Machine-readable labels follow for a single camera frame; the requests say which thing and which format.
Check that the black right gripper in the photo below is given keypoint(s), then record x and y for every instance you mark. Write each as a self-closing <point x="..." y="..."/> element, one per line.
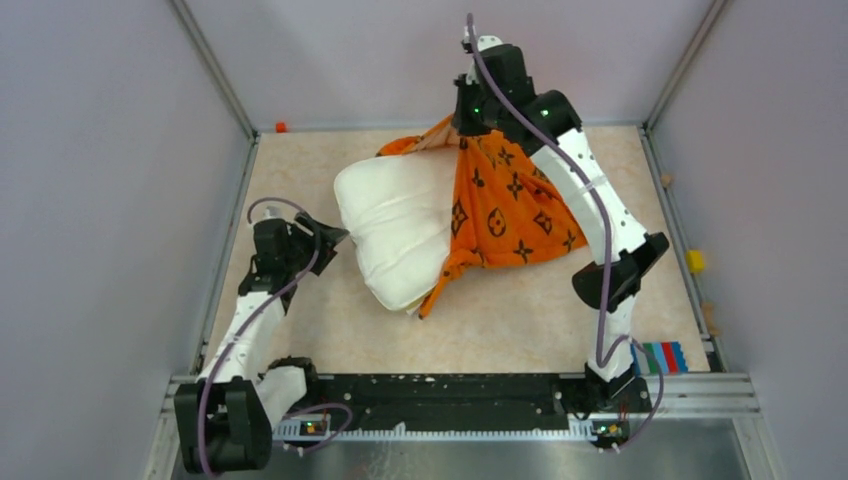
<point x="462" y="92"/>

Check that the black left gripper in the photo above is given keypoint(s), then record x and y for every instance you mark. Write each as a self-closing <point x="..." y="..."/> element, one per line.
<point x="329" y="239"/>

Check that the orange patterned pillowcase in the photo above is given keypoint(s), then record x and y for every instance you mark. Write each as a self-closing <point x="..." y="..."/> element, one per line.
<point x="505" y="211"/>

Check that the white pillow yellow edge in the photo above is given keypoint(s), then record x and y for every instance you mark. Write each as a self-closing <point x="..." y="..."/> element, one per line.
<point x="397" y="210"/>

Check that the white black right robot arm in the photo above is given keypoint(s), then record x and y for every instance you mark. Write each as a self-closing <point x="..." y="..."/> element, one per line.
<point x="623" y="250"/>

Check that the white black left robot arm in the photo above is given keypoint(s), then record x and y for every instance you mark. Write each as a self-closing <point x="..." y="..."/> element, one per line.
<point x="245" y="358"/>

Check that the yellow toy block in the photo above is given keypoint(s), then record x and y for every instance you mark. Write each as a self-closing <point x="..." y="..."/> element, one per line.
<point x="695" y="261"/>

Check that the tan wooden piece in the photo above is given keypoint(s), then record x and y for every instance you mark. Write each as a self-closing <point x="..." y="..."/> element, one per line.
<point x="707" y="310"/>

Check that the multicolour toy brick stack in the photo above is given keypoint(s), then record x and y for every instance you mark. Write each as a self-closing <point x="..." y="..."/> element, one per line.
<point x="659" y="357"/>

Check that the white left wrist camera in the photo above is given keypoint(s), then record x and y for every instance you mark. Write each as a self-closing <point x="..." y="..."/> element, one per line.
<point x="271" y="213"/>

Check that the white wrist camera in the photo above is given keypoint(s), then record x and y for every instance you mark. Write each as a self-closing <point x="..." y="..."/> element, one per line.
<point x="483" y="43"/>
<point x="271" y="213"/>

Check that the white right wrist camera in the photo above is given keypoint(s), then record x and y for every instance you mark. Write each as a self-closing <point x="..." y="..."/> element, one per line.
<point x="483" y="43"/>

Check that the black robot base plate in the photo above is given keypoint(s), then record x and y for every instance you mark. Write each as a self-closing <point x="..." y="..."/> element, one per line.
<point x="470" y="402"/>

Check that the aluminium front rail frame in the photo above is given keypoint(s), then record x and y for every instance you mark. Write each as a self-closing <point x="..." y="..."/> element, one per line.
<point x="686" y="396"/>

